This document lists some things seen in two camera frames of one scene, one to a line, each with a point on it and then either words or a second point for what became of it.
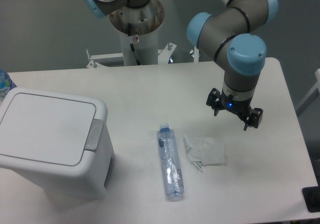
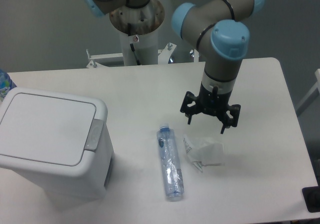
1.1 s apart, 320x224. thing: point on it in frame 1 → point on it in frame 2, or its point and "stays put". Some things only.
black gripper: (218, 101) → (211, 103)
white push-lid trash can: (63, 140) stays put
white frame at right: (313, 94) stays put
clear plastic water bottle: (170, 162) stays put
